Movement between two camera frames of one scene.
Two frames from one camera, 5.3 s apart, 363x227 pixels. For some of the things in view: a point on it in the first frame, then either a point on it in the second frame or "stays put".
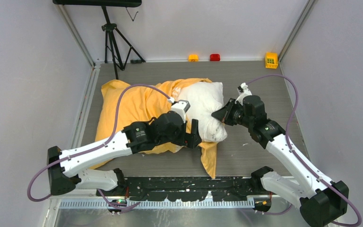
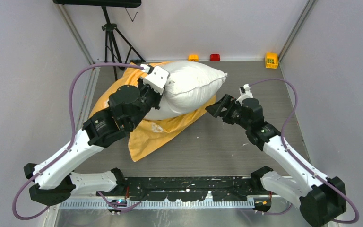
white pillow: [205, 98] to [190, 86]
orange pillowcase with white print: [122, 104] to [150, 136]
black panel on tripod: [122, 3] stays put
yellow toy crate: [271, 60] stays put
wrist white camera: [181, 107] to [156, 80]
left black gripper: [190, 140] to [158, 96]
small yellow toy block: [193, 57] stays put
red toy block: [214, 57] stays put
